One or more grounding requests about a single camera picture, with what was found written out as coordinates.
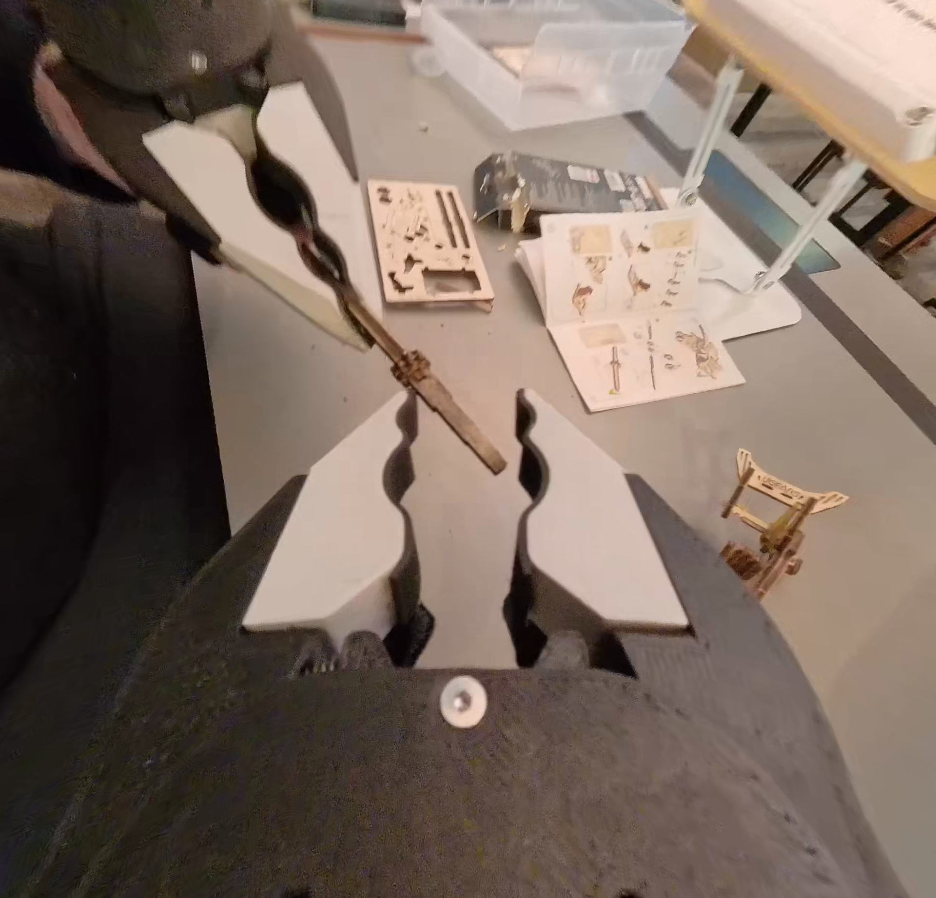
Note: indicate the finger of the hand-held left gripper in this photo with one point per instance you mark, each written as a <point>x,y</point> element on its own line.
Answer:
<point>322,152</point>
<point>219,189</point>

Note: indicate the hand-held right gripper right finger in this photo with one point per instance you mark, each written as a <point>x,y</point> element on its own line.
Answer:
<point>599,547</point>

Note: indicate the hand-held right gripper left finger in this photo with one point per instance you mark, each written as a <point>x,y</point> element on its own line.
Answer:
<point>329,547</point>

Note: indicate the wooden axle rod with gear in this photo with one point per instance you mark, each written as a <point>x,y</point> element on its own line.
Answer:
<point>446,408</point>

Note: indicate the punched-out wooden parts sheet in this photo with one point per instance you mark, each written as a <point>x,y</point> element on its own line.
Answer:
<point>428,244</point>

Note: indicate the partly built wooden model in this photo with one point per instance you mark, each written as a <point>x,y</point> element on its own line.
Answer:
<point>775,525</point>

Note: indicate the open instruction booklet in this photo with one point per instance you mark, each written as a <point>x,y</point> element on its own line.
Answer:
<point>629,313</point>

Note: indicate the black cardboard packaging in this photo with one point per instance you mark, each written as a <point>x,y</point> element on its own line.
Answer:
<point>563,182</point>

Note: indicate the person's dark clothing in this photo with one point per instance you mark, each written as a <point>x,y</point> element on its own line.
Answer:
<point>95,401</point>

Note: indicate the clear plastic storage box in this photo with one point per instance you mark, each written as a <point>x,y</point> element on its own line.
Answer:
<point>556,43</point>

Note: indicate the white folding desk stand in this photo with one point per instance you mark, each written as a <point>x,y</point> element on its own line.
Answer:
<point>826,43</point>

